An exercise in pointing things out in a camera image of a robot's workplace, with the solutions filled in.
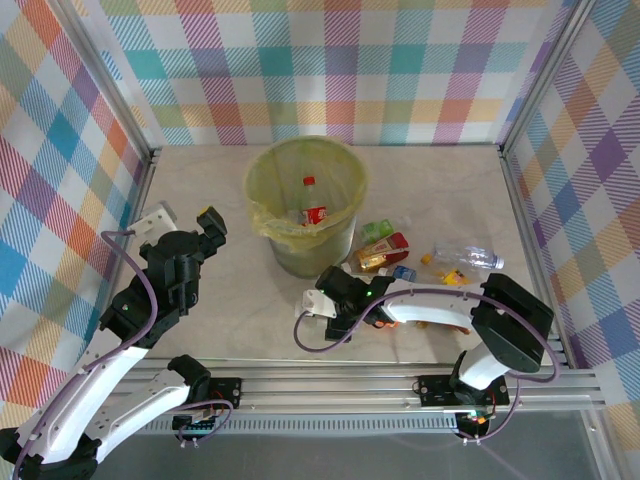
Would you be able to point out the right controller board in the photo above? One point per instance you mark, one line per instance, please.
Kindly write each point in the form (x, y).
(475, 419)

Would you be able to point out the left aluminium frame post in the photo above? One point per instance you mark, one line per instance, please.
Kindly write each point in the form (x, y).
(109, 75)

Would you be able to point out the controller board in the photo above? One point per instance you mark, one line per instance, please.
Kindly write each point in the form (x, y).
(197, 422)
(475, 419)

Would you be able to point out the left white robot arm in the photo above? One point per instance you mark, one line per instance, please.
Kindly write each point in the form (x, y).
(85, 395)

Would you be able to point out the translucent round waste bin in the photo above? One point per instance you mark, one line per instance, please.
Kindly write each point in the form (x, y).
(310, 260)

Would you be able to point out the bin with yellow bag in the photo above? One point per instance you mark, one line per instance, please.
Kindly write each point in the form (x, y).
(265, 225)

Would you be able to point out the clear bottle green label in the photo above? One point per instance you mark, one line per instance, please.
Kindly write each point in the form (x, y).
(375, 230)

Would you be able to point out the left controller board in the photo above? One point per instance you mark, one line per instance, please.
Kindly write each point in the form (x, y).
(197, 422)

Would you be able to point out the clear bottle orange label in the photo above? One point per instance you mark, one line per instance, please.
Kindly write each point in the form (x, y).
(387, 324)

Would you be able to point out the yellow orange juice bottle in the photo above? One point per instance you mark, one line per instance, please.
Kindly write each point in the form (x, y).
(457, 276)

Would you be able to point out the clear bottle blue label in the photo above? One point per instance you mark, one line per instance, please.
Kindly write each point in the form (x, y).
(406, 273)

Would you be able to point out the red and gold tea bottle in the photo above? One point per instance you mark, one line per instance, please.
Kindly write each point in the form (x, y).
(382, 252)

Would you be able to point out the aluminium frame post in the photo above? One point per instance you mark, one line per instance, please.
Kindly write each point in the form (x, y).
(109, 75)
(546, 75)

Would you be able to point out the clear bottle red label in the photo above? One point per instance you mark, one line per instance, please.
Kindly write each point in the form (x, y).
(315, 215)

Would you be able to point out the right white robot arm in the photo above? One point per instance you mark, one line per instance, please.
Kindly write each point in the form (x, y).
(430, 305)

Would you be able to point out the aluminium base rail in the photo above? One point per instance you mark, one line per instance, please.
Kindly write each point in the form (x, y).
(325, 390)

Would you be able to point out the right aluminium frame post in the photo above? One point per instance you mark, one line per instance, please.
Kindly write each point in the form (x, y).
(546, 75)

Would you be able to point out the left aluminium side rail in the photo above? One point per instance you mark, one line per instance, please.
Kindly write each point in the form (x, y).
(149, 172)

